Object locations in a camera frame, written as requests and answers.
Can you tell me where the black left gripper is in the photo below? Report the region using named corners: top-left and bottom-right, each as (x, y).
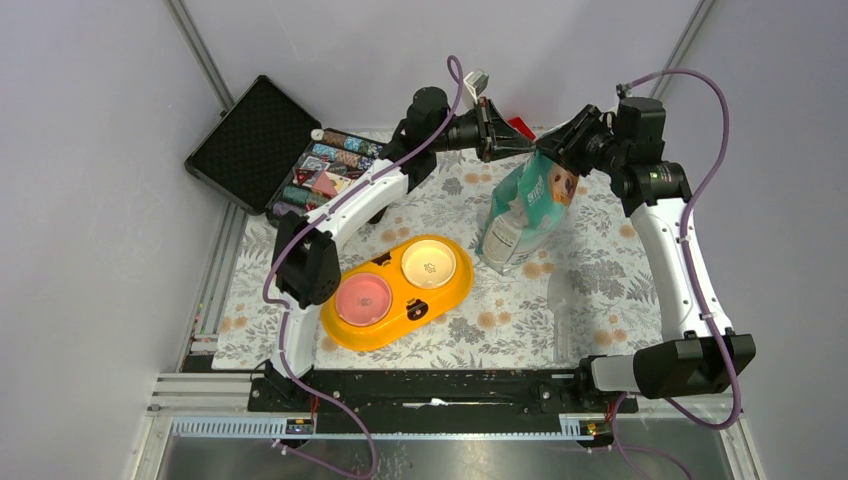
top-left (430, 98), bottom-right (537, 165)

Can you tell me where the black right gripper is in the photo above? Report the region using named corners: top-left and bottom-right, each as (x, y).
top-left (535, 105), bottom-right (626, 178)

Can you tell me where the green dog food bag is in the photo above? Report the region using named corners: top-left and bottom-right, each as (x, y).
top-left (475, 153), bottom-right (579, 274)

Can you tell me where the clear plastic scoop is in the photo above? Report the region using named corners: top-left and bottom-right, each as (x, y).
top-left (547, 270), bottom-right (577, 365)

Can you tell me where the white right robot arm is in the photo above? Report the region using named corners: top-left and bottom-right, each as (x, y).
top-left (535, 97), bottom-right (756, 412)

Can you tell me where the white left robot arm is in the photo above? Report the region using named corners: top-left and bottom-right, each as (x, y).
top-left (262, 87), bottom-right (532, 411)

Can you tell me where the yellow double pet bowl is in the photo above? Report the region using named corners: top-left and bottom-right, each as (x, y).
top-left (320, 235), bottom-right (474, 352)

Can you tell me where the small red box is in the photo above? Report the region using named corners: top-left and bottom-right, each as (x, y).
top-left (508, 117), bottom-right (536, 141)

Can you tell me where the black poker chip case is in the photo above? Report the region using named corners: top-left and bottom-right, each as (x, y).
top-left (184, 75), bottom-right (383, 220)

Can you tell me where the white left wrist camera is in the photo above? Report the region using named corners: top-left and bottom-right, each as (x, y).
top-left (463, 69), bottom-right (489, 103)

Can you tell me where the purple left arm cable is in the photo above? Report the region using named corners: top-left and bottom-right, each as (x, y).
top-left (261, 55), bottom-right (465, 480)

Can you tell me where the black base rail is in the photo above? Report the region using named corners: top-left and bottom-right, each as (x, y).
top-left (247, 364), bottom-right (638, 436)

